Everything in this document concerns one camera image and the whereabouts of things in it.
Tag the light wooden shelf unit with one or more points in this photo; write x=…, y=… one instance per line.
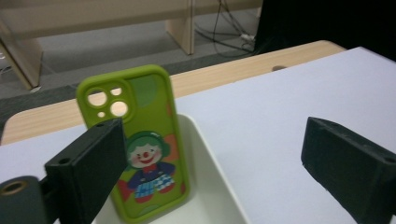
x=93, y=12

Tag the black curtain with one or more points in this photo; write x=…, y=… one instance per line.
x=327, y=21

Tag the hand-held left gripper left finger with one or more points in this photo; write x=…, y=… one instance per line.
x=87, y=174

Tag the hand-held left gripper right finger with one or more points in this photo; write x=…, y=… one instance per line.
x=351, y=174

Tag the green clown phone case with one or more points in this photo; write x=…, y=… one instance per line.
x=152, y=118

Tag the long white plastic box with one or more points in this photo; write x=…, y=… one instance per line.
x=211, y=193

